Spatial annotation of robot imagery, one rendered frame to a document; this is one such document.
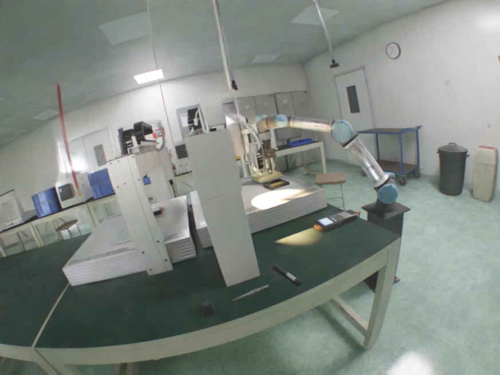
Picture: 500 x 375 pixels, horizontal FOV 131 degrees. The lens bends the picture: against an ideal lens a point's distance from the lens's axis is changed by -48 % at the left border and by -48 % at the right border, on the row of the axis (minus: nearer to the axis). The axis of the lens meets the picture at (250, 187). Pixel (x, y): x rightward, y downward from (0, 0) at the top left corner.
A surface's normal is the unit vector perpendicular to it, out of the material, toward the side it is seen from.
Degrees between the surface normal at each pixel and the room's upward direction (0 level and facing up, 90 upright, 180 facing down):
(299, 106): 90
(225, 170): 90
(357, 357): 0
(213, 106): 90
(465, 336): 0
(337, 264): 0
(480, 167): 93
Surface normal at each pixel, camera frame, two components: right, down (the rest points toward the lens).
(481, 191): -0.92, 0.31
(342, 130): -0.57, 0.22
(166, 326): -0.20, -0.94
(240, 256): 0.30, 0.20
